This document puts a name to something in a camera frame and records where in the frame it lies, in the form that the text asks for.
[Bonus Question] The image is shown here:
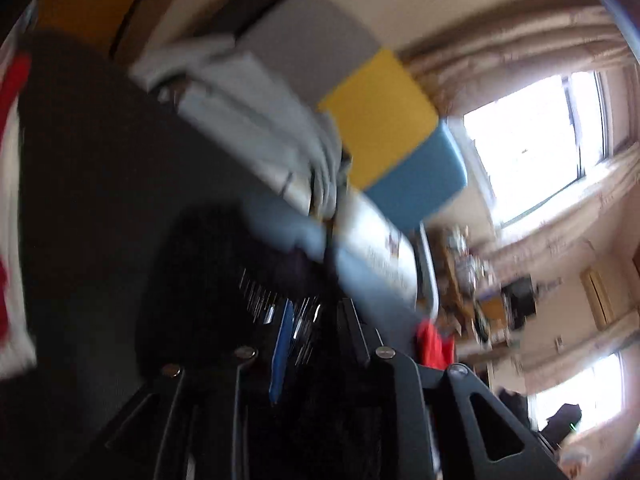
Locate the cluttered wooden shelf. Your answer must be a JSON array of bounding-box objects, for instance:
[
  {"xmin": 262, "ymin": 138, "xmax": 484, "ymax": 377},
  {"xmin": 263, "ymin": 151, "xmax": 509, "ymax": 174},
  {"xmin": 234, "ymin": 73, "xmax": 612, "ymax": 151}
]
[{"xmin": 428, "ymin": 228, "xmax": 537, "ymax": 362}]

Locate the red white folded garment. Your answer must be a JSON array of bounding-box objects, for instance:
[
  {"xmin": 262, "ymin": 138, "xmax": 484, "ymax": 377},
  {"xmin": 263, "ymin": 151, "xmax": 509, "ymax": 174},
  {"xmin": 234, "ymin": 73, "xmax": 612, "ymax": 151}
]
[{"xmin": 1, "ymin": 53, "xmax": 37, "ymax": 380}]

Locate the purple velvet embroidered garment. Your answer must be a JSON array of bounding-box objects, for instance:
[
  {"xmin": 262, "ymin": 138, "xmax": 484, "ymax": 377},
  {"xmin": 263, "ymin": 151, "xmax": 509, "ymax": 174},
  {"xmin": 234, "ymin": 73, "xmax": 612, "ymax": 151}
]
[{"xmin": 238, "ymin": 248, "xmax": 345, "ymax": 323}]

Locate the grey yellow blue cushion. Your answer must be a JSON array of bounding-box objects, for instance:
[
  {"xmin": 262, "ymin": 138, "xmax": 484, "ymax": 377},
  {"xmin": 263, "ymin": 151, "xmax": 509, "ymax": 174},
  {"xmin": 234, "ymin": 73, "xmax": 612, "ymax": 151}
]
[{"xmin": 238, "ymin": 0, "xmax": 468, "ymax": 232}]

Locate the light grey garment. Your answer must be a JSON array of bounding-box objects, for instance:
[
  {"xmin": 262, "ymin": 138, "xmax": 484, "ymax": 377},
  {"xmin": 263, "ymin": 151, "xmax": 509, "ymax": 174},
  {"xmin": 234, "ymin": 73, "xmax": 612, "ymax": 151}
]
[{"xmin": 129, "ymin": 36, "xmax": 349, "ymax": 220}]

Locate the wall air conditioner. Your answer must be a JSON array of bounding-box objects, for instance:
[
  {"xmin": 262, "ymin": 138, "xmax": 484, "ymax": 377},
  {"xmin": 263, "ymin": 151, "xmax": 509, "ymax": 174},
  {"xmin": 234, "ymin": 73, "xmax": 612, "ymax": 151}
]
[{"xmin": 580, "ymin": 268, "xmax": 615, "ymax": 330}]

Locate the bright window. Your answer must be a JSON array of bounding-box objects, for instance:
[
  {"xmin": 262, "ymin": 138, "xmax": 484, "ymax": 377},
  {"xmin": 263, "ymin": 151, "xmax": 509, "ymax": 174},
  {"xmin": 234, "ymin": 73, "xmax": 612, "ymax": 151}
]
[{"xmin": 463, "ymin": 72, "xmax": 610, "ymax": 228}]

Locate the red cloth item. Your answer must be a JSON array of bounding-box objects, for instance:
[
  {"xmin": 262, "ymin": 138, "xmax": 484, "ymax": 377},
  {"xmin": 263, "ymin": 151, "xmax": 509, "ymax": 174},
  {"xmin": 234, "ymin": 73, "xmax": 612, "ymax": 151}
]
[{"xmin": 416, "ymin": 320, "xmax": 456, "ymax": 370}]

